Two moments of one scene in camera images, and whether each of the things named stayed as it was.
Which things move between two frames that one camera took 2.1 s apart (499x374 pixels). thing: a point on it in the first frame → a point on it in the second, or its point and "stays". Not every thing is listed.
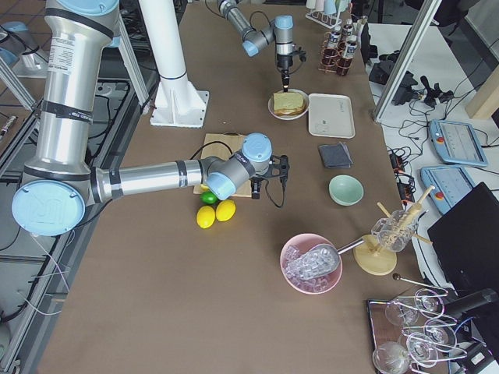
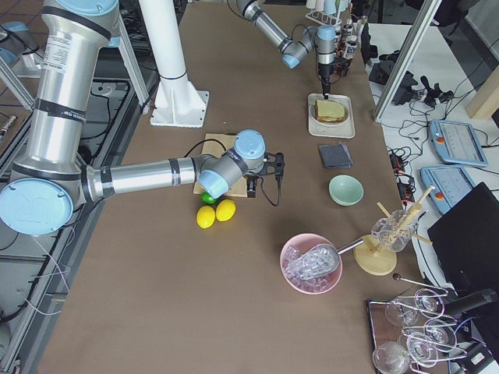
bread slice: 288,100 → 327,107
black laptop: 465,242 stays
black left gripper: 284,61 → 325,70
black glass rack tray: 412,333 stays
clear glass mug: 394,232 stays
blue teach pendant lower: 452,185 stays
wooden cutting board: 225,145 stays
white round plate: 288,117 → 345,109
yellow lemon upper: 225,210 stays
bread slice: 284,111 → 325,118
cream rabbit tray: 330,115 stays
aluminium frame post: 426,15 stays
